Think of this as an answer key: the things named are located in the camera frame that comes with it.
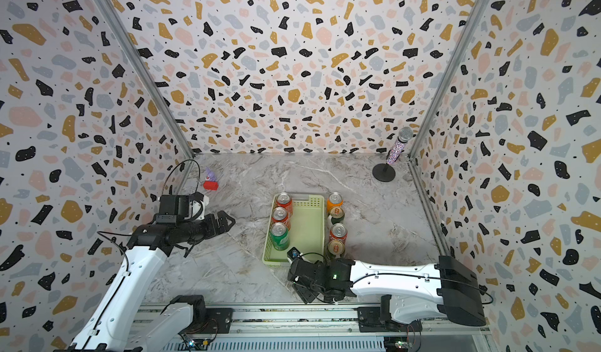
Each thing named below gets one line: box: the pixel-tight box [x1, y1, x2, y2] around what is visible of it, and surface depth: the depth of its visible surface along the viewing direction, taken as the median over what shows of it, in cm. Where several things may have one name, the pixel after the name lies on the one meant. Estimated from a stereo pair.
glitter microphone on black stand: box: [372, 125, 414, 183], surface depth 116 cm
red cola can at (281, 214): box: [271, 206, 292, 231], surface depth 89 cm
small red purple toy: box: [203, 166, 220, 191], surface depth 112 cm
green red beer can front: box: [327, 240, 346, 259], surface depth 80 cm
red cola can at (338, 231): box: [328, 222, 348, 244], surface depth 85 cm
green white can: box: [327, 206, 346, 231], surface depth 89 cm
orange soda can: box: [327, 191, 344, 212], surface depth 94 cm
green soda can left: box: [269, 222, 291, 252], surface depth 85 cm
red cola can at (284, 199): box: [275, 191, 294, 217], surface depth 94 cm
